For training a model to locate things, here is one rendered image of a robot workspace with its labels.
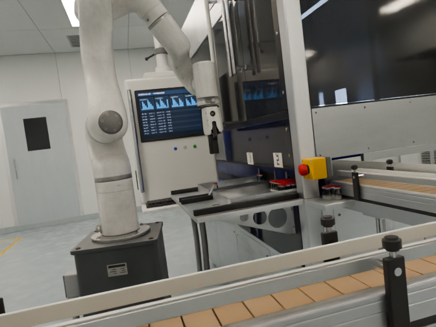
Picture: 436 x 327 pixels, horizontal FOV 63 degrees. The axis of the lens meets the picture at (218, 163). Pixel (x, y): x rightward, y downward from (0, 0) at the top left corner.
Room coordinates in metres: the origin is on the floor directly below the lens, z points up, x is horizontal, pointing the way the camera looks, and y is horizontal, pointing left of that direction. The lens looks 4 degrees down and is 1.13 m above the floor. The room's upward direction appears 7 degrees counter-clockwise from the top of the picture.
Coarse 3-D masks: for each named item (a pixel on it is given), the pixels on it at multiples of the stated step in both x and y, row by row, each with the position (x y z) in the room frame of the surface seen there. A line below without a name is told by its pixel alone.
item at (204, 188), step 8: (248, 176) 1.93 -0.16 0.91; (256, 176) 1.94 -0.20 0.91; (200, 184) 1.86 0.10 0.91; (208, 184) 1.87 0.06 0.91; (224, 184) 1.90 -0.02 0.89; (232, 184) 1.91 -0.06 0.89; (240, 184) 1.65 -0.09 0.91; (248, 184) 1.66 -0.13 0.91; (200, 192) 1.80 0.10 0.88; (208, 192) 1.62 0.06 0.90
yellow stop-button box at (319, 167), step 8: (304, 160) 1.24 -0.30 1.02; (312, 160) 1.19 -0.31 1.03; (320, 160) 1.20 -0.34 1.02; (328, 160) 1.21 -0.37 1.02; (312, 168) 1.20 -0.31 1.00; (320, 168) 1.20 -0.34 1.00; (328, 168) 1.21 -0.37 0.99; (304, 176) 1.25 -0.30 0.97; (312, 176) 1.20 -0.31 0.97; (320, 176) 1.20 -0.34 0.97; (328, 176) 1.21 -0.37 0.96
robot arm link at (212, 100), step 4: (200, 100) 1.30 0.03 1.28; (204, 100) 1.29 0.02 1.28; (208, 100) 1.30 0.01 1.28; (212, 100) 1.29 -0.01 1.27; (216, 100) 1.31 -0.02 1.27; (200, 104) 1.30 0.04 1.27; (204, 104) 1.30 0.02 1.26; (208, 104) 1.30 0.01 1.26; (212, 104) 1.31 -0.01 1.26; (216, 104) 1.32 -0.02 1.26
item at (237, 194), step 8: (256, 184) 1.58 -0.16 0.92; (264, 184) 1.59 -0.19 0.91; (216, 192) 1.53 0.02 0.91; (224, 192) 1.54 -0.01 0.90; (232, 192) 1.55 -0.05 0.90; (240, 192) 1.56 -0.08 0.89; (248, 192) 1.57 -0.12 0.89; (256, 192) 1.57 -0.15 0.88; (264, 192) 1.55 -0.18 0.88; (272, 192) 1.32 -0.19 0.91; (280, 192) 1.33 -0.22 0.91; (288, 192) 1.34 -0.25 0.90; (296, 192) 1.35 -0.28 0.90; (216, 200) 1.48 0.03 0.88; (224, 200) 1.35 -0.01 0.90; (232, 200) 1.28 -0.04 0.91; (240, 200) 1.29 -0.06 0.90
